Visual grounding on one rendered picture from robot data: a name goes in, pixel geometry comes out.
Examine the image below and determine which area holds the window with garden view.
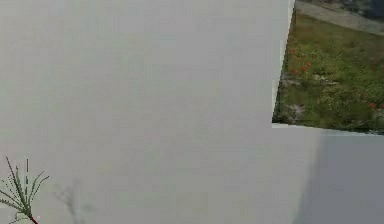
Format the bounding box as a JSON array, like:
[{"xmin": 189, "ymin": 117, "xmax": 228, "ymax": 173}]
[{"xmin": 271, "ymin": 0, "xmax": 384, "ymax": 136}]

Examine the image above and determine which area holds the green house plant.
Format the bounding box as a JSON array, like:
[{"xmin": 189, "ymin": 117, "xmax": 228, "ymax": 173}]
[{"xmin": 0, "ymin": 156, "xmax": 50, "ymax": 224}]

